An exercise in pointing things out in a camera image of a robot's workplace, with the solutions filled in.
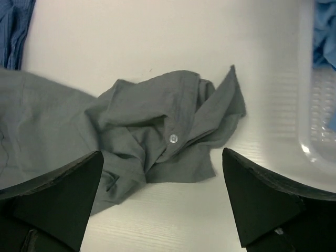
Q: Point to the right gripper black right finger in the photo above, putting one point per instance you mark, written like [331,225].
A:
[275,213]

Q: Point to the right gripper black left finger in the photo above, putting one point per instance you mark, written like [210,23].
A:
[51,212]

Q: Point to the grey long sleeve shirt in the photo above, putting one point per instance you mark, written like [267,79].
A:
[157,131]

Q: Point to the white plastic basket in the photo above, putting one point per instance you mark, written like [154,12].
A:
[316,98]

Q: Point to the folded dark blue checked shirt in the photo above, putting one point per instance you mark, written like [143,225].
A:
[15,21]

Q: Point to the crumpled light blue shirt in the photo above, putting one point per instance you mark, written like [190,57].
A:
[324,34]

